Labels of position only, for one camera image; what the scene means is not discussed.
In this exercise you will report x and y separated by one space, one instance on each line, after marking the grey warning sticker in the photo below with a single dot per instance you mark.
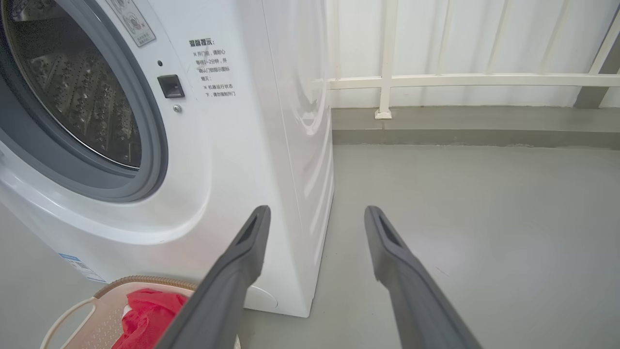
133 22

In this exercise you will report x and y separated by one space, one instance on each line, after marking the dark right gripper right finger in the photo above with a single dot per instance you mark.
411 291

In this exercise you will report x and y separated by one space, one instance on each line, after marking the white metal railing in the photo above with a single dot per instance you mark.
484 80

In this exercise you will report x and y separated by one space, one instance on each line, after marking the round white filter cover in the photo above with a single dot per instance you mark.
264 298

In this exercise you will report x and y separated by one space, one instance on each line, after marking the white front-load washing machine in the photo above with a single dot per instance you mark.
242 194

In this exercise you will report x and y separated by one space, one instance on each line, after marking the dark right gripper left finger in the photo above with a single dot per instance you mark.
227 291

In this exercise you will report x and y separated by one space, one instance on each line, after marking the blue energy label sticker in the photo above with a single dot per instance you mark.
82 267

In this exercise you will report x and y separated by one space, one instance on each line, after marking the stainless steel washing machine drum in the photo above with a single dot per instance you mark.
77 92

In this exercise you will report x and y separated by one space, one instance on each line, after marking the printed notice text label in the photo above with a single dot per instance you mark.
213 68

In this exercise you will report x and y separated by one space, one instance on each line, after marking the cream perforated laundry basket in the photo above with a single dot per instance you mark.
101 310

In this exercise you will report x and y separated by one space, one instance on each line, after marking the red and white garment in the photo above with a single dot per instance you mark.
150 315

